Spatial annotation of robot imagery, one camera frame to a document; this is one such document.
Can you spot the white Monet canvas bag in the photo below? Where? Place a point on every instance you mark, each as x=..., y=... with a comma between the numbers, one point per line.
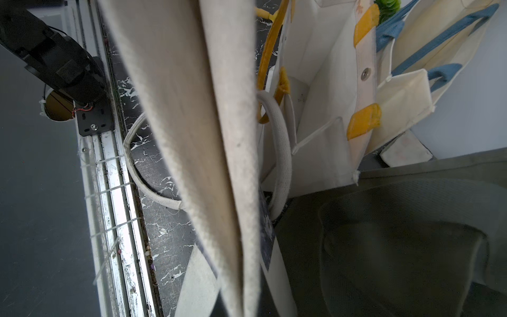
x=192, y=65

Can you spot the yellow-handled canvas bag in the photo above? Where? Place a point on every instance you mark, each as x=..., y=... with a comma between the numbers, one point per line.
x=319, y=62

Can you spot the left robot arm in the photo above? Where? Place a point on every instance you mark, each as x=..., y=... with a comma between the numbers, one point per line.
x=56, y=59

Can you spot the olive green canvas bag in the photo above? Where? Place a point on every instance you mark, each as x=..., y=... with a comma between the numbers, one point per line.
x=418, y=240

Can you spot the green succulent plant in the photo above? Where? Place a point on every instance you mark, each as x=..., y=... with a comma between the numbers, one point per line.
x=387, y=9

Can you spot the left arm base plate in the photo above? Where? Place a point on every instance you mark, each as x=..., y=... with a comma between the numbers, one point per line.
x=94, y=118

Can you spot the aluminium front rail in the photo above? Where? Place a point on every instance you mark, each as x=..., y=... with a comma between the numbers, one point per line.
x=119, y=246

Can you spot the blue-handled canvas bag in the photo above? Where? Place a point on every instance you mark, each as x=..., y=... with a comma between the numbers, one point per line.
x=421, y=50

